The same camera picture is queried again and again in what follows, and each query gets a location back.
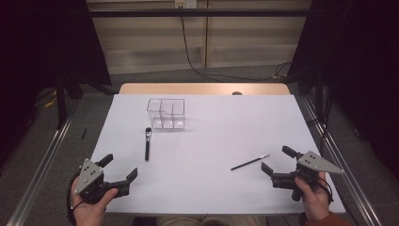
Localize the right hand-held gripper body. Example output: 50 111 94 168
271 150 345 202

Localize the black metal stand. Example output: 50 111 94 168
55 71 69 130
314 68 325 121

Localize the right hand-held gripper cable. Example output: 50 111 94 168
316 170 335 205

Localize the white table sheet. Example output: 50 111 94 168
88 93 346 216

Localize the black wall cable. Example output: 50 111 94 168
180 8 293 83

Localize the wooden table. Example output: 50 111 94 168
119 82 291 96

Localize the person's left hand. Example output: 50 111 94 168
70 177 120 226

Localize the person's right hand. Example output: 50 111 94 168
294 170 334 222

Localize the black horizontal bar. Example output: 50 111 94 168
88 8 311 18

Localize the left hand-held gripper cable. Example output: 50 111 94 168
65 169 83 226

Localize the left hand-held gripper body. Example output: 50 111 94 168
74 158 131 205

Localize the white wall outlet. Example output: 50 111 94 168
174 0 198 9

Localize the thick black makeup brush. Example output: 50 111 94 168
144 126 152 162

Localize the metal floor rail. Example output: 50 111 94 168
300 96 383 226
6 102 80 226

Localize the thin black pen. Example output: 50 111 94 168
230 153 271 171

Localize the hand-held gripper cable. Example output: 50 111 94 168
65 169 83 226
316 170 335 205

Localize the black curtain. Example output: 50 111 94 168
286 0 399 182
0 0 113 164

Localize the clear plastic organizer box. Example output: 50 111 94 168
146 98 186 131

